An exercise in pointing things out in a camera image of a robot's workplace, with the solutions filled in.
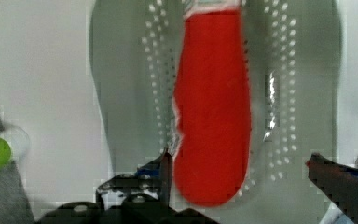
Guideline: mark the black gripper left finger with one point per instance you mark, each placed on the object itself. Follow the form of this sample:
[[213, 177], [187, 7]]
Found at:
[[153, 179]]

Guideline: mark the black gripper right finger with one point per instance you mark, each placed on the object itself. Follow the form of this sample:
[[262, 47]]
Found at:
[[337, 181]]

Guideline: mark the red ketchup bottle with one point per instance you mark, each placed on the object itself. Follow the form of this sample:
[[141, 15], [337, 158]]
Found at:
[[212, 105]]

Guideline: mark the green perforated strainer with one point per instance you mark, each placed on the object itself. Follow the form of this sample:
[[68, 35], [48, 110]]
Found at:
[[292, 56]]

